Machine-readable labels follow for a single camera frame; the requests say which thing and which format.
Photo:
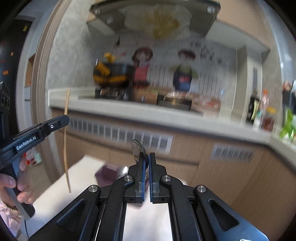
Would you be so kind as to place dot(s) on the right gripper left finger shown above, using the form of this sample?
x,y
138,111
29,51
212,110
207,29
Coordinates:
x,y
98,213

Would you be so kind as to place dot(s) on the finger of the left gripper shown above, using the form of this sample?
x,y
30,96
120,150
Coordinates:
x,y
54,124

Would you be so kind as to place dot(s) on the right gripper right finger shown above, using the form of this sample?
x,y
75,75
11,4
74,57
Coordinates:
x,y
196,213

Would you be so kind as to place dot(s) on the wooden chopstick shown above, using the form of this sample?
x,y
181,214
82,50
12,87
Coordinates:
x,y
65,159

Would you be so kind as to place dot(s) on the person's left hand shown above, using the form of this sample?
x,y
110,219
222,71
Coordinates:
x,y
23,184

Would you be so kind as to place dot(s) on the bundle of cloths on floor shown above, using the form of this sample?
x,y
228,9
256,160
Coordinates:
x,y
33,157

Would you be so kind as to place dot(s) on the maroon plastic utensil holder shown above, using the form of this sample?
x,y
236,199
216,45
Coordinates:
x,y
109,173

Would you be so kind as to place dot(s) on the white cloth table cover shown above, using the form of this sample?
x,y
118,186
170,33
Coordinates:
x,y
99,213

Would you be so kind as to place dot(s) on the short grey vent grille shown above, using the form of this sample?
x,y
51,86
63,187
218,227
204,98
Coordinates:
x,y
222,152

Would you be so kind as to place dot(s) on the long grey vent grille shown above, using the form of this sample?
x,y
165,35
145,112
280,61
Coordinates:
x,y
155,141

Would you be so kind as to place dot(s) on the red chili jar yellow lid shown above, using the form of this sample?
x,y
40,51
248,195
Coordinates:
x,y
268,119

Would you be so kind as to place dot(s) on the orange-capped clear bottle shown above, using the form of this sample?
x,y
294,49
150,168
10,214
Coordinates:
x,y
263,104

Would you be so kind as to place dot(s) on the dark soy sauce bottle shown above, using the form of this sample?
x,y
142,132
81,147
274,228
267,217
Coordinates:
x,y
253,107

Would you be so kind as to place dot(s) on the green snack bags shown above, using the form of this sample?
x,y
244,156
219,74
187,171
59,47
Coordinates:
x,y
287,133

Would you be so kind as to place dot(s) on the black countertop utensil caddy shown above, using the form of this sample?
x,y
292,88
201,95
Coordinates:
x,y
288,95

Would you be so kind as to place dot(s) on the black wok with orange handle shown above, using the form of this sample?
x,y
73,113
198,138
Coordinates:
x,y
111,74

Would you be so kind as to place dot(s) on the cartoon couple wall sticker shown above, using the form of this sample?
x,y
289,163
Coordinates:
x,y
175,72

